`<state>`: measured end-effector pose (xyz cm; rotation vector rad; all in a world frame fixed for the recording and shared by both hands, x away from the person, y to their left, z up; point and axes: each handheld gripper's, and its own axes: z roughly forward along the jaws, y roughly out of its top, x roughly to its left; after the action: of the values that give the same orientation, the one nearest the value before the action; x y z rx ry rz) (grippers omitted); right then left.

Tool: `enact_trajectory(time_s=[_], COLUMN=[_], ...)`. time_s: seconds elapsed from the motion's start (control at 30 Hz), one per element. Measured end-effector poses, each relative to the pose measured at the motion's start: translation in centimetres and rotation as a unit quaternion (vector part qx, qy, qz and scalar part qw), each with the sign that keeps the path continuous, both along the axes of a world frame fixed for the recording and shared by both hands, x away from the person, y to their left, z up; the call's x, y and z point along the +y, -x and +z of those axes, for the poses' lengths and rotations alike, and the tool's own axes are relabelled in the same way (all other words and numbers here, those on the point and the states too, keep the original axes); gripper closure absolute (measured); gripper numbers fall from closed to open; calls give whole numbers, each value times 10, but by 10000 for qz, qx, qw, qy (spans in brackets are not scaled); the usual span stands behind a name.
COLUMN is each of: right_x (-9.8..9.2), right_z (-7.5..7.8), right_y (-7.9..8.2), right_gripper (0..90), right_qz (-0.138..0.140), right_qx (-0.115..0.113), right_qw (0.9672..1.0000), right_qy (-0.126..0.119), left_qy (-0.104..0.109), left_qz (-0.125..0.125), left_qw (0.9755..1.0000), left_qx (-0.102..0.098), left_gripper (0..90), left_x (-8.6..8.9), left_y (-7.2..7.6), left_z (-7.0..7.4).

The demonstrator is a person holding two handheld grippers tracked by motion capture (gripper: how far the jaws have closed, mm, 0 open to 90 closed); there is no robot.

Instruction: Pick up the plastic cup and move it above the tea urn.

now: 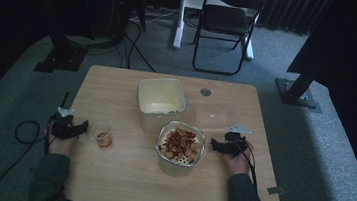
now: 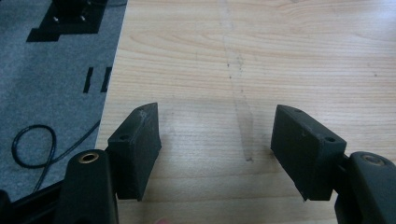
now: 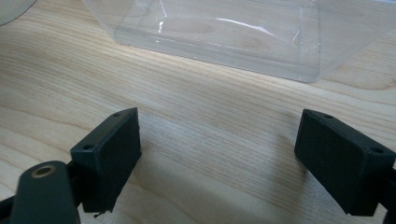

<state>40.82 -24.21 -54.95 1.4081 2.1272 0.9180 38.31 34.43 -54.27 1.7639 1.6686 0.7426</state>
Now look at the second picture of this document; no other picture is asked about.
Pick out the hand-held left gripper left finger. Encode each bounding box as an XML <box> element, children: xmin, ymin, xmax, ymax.
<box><xmin>52</xmin><ymin>102</ymin><xmax>163</xmax><ymax>224</ymax></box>

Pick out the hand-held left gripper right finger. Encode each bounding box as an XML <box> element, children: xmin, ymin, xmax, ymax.
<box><xmin>270</xmin><ymin>104</ymin><xmax>396</xmax><ymax>224</ymax></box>

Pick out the black tape strip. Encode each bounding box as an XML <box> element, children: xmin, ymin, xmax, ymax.
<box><xmin>100</xmin><ymin>66</ymin><xmax>113</xmax><ymax>93</ymax></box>
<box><xmin>82</xmin><ymin>66</ymin><xmax>94</xmax><ymax>94</ymax></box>

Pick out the black stand base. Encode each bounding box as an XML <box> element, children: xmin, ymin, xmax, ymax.
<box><xmin>25</xmin><ymin>0</ymin><xmax>110</xmax><ymax>43</ymax></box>

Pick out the black cable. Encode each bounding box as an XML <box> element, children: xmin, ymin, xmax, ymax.
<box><xmin>11</xmin><ymin>119</ymin><xmax>102</xmax><ymax>194</ymax></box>

